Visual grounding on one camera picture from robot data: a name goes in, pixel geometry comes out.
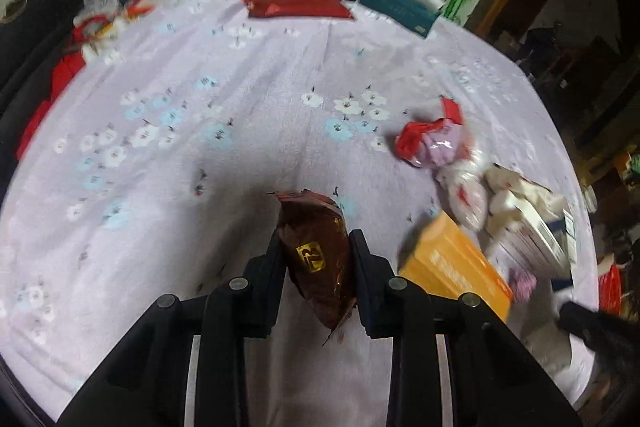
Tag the white cardboard box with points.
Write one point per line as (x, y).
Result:
(530, 227)

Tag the small pink wrapper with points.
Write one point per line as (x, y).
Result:
(522, 284)

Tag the orange cardboard box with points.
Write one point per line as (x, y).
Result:
(450, 262)

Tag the red plastic basket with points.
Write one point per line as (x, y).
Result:
(610, 289)

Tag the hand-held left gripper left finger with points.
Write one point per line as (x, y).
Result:
(274, 279)

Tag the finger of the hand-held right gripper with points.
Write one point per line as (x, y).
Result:
(580, 322)

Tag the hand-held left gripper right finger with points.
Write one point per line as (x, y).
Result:
(362, 279)

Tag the red and clear plastic wrapper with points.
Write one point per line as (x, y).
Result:
(415, 139)

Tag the white and clear plastic wrapper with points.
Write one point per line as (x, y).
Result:
(465, 197)

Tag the brown snack wrapper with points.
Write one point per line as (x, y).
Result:
(315, 267)

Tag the dark red flat packet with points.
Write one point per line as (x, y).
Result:
(295, 4)

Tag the red cloth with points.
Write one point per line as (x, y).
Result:
(65, 74)

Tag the teal tissue box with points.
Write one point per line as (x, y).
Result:
(395, 7)

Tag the clear bag with red items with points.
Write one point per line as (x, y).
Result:
(97, 24)

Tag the purple floral bed sheet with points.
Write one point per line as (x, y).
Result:
(250, 82)

